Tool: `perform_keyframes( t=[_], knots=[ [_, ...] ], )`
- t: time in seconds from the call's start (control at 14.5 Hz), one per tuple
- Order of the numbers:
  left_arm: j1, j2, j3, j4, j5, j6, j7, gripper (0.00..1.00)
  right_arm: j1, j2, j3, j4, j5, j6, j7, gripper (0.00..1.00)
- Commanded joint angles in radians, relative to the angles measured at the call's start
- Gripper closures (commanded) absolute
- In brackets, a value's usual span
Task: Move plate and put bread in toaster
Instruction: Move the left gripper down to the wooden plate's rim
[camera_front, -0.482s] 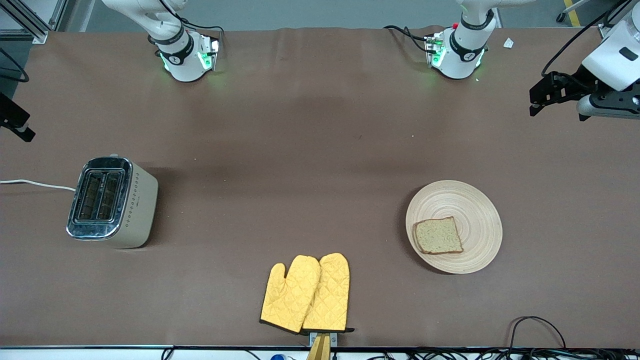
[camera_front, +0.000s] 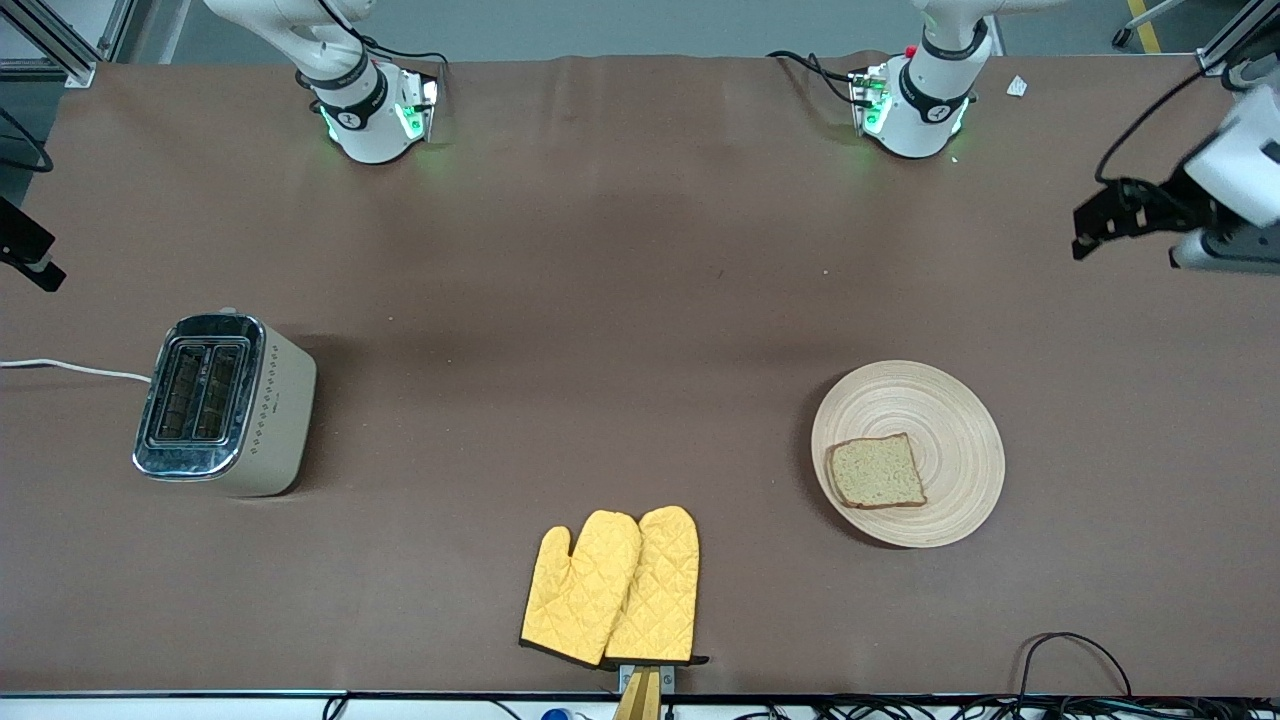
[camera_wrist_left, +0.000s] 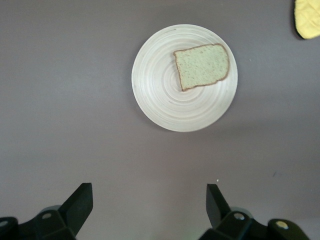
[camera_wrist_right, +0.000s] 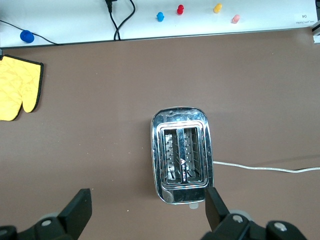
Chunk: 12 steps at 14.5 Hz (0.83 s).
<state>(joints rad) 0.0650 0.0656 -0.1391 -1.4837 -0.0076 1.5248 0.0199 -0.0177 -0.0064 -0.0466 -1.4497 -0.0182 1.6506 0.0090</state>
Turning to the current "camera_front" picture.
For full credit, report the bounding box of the round wooden plate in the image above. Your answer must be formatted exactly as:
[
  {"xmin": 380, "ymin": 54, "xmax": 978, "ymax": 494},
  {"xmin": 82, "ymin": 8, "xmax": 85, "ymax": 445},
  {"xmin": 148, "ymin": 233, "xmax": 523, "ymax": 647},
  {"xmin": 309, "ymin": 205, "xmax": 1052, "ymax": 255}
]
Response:
[{"xmin": 811, "ymin": 360, "xmax": 1006, "ymax": 549}]

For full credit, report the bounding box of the bundle of black cables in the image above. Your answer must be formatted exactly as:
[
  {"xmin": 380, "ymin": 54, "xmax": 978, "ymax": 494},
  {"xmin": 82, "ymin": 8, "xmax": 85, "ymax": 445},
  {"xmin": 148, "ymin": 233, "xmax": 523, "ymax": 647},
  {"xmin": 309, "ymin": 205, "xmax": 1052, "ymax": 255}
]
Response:
[{"xmin": 735, "ymin": 695, "xmax": 1280, "ymax": 720}]

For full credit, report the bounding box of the black base cable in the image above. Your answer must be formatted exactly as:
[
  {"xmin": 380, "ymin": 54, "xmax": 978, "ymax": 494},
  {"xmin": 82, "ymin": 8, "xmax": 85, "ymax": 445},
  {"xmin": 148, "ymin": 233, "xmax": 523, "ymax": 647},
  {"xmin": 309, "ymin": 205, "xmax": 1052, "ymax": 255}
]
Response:
[
  {"xmin": 355, "ymin": 35, "xmax": 449, "ymax": 76},
  {"xmin": 767, "ymin": 50, "xmax": 866, "ymax": 106}
]

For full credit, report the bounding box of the aluminium frame post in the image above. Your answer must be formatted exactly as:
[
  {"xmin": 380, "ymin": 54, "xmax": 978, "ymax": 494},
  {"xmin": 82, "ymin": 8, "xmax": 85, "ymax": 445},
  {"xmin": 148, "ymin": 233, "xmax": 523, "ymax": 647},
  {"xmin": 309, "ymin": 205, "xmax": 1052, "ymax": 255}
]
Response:
[
  {"xmin": 0, "ymin": 0, "xmax": 136, "ymax": 89},
  {"xmin": 1195, "ymin": 0, "xmax": 1280, "ymax": 76}
]

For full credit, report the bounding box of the black curved cable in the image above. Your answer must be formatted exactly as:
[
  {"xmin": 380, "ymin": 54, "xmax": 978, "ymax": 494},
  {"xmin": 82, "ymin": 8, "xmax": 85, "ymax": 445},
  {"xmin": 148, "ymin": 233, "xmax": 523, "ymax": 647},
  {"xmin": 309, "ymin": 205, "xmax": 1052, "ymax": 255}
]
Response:
[{"xmin": 0, "ymin": 105, "xmax": 53, "ymax": 173}]

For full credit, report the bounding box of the black right base cable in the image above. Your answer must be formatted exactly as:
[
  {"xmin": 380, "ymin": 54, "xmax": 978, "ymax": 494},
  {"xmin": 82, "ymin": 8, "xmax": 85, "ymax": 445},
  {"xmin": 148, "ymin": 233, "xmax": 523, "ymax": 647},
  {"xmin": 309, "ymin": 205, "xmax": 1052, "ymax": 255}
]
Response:
[{"xmin": 355, "ymin": 35, "xmax": 449, "ymax": 76}]

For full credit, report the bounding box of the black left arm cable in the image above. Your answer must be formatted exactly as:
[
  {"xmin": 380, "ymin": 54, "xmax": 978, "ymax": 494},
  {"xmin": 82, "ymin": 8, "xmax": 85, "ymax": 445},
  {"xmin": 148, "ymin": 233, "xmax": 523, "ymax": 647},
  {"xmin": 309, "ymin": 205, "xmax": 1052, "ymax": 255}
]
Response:
[{"xmin": 1095, "ymin": 68, "xmax": 1216, "ymax": 186}]

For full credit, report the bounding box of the beige and chrome toaster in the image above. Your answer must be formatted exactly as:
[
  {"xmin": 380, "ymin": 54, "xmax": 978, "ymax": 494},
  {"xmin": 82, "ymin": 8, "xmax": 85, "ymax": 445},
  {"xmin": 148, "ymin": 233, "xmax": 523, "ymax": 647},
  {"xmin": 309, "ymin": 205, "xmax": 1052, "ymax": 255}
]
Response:
[{"xmin": 132, "ymin": 310, "xmax": 318, "ymax": 498}]

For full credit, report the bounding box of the slice of bread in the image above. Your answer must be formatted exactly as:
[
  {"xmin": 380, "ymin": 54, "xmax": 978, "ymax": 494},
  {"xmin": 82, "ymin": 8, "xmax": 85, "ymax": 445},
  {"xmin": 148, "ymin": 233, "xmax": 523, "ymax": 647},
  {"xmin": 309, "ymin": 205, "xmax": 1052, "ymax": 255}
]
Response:
[{"xmin": 826, "ymin": 432, "xmax": 928, "ymax": 511}]

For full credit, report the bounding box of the yellow wooden bar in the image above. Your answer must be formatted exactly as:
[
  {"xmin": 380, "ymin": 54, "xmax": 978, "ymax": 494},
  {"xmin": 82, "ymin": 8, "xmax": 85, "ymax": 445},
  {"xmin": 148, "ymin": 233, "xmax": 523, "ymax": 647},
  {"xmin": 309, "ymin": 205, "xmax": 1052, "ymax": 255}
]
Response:
[{"xmin": 613, "ymin": 668, "xmax": 663, "ymax": 720}]

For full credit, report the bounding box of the chair leg with caster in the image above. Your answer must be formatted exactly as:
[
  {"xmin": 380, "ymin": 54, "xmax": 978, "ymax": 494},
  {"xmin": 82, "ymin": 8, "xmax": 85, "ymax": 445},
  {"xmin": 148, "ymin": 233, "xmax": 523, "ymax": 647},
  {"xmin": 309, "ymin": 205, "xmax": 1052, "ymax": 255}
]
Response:
[{"xmin": 1110, "ymin": 0, "xmax": 1196, "ymax": 49}]

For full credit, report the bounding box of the white toaster power cord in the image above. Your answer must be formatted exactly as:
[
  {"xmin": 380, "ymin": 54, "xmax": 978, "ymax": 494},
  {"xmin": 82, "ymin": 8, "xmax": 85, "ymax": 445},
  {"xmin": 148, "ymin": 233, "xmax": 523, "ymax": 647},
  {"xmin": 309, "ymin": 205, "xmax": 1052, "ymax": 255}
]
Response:
[{"xmin": 0, "ymin": 358, "xmax": 153, "ymax": 384}]

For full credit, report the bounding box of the black looped cable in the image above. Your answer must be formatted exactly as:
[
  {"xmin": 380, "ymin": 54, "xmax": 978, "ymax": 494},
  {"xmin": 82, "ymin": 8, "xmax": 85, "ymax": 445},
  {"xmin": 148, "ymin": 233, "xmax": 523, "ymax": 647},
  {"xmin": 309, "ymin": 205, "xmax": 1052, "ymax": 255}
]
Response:
[{"xmin": 1018, "ymin": 631, "xmax": 1134, "ymax": 698}]

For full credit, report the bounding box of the black left base cable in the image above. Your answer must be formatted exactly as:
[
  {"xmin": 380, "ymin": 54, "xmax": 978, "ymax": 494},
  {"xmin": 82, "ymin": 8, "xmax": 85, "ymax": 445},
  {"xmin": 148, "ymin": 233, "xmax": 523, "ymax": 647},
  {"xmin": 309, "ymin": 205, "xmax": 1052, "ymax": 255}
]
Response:
[{"xmin": 767, "ymin": 50, "xmax": 866, "ymax": 106}]

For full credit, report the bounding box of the brown table cover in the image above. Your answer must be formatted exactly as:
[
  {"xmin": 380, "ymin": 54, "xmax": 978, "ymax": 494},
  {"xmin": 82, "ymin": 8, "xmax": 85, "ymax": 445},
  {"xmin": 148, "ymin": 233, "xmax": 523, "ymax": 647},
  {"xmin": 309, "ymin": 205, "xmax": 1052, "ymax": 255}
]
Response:
[{"xmin": 0, "ymin": 52, "xmax": 1280, "ymax": 696}]

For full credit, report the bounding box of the yellow quilted oven mitt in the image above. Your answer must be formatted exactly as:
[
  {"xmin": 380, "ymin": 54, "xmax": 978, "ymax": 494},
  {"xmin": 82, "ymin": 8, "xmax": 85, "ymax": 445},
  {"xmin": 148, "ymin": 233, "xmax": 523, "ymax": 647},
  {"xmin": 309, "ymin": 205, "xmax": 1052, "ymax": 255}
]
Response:
[
  {"xmin": 603, "ymin": 505, "xmax": 709, "ymax": 668},
  {"xmin": 519, "ymin": 510, "xmax": 643, "ymax": 668}
]

